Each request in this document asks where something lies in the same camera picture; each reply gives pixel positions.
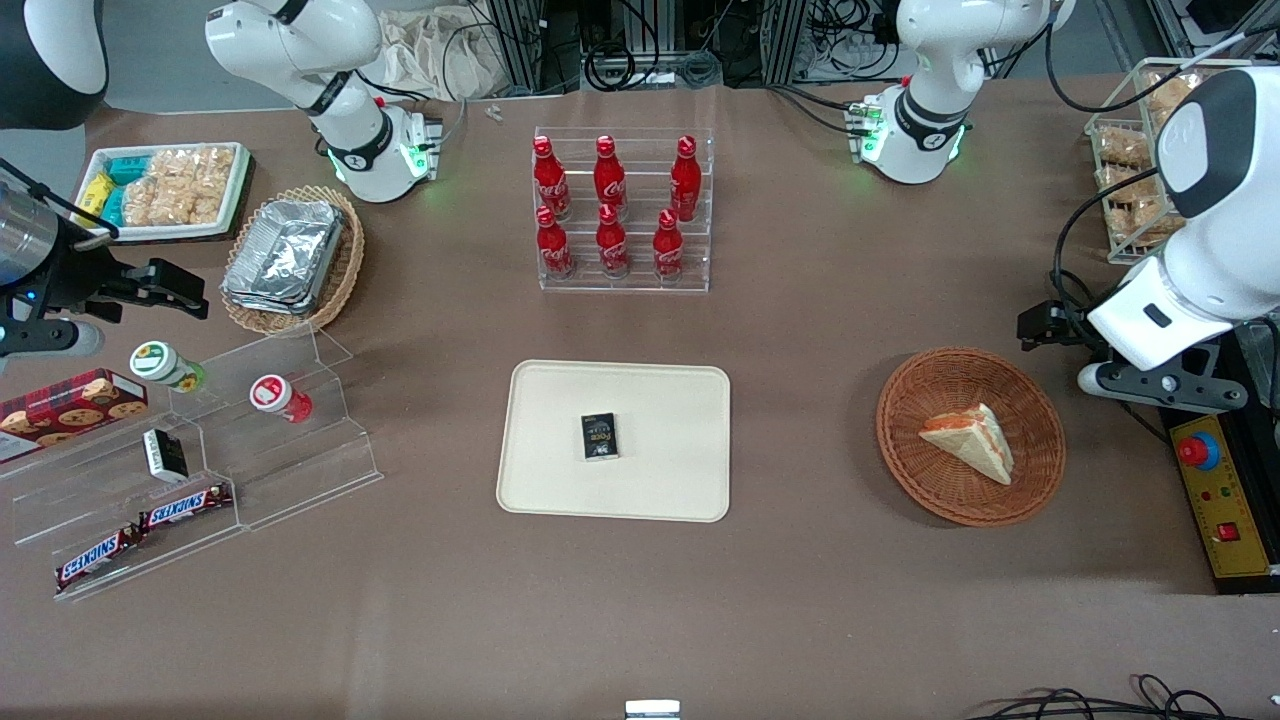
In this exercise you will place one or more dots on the beige cloth bag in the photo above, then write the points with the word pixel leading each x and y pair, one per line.
pixel 440 55

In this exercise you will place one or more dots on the green bottle sunflower cap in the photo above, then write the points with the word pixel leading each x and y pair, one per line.
pixel 160 363

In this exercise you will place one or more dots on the bagged fried snack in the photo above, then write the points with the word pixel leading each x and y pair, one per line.
pixel 1165 95
pixel 1122 148
pixel 1135 222
pixel 1125 183

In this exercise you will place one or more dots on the black and white small box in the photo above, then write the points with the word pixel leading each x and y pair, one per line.
pixel 165 455

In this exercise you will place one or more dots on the small black card box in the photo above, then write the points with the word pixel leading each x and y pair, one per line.
pixel 600 437

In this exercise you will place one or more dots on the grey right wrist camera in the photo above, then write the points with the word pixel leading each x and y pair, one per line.
pixel 50 338

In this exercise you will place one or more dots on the clear acrylic stepped shelf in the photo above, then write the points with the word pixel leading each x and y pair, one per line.
pixel 300 470

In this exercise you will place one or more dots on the beige plastic tray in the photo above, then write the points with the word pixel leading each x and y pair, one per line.
pixel 660 480

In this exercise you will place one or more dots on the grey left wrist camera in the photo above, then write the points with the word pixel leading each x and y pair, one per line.
pixel 1160 385

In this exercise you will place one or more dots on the red cola bottle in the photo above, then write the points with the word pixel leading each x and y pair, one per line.
pixel 685 182
pixel 554 250
pixel 611 247
pixel 550 182
pixel 609 180
pixel 668 250

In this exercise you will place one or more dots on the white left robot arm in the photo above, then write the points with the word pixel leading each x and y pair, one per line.
pixel 935 60

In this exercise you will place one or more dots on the stacked aluminium foil trays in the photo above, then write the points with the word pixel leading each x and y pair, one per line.
pixel 285 255

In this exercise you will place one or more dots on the white rectangular snack tray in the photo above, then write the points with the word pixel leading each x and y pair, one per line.
pixel 170 232

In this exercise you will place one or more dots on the triangular sandwich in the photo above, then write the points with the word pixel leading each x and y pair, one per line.
pixel 975 445

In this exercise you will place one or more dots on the Snickers chocolate bar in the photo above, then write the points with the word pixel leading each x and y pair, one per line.
pixel 98 558
pixel 185 507

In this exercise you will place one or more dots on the red bottle white cap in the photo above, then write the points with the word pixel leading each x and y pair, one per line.
pixel 275 395

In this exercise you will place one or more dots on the clear bag of crackers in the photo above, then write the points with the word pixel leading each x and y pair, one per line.
pixel 140 203
pixel 215 185
pixel 175 166
pixel 177 205

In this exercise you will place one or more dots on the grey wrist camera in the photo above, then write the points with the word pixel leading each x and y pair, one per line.
pixel 1160 385
pixel 50 338

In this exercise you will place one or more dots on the black machine housing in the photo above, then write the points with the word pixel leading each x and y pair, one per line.
pixel 1262 400

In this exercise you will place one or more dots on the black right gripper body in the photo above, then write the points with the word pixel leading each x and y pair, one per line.
pixel 82 279

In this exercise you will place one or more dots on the white object at table edge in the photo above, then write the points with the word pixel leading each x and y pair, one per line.
pixel 652 710

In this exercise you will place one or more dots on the red cookie box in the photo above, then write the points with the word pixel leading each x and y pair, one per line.
pixel 70 410

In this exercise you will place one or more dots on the yellow snack packet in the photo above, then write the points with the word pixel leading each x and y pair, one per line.
pixel 95 192

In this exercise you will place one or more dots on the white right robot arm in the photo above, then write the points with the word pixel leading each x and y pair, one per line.
pixel 340 40

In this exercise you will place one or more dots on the teal snack packet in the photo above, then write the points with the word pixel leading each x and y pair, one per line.
pixel 128 169
pixel 112 206

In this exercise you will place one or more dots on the brown round wicker basket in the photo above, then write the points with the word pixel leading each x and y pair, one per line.
pixel 920 470

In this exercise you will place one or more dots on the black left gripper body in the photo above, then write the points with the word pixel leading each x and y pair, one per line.
pixel 1050 322

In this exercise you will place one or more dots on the aluminium frame post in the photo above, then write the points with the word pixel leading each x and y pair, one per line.
pixel 785 40
pixel 518 45

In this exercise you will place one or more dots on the yellow emergency stop control panel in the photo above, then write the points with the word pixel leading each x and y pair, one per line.
pixel 1225 500

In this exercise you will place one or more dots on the tan oval wicker basket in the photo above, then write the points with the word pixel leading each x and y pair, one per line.
pixel 348 260

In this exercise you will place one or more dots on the clear acrylic bottle rack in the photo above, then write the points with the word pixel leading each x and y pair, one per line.
pixel 640 285

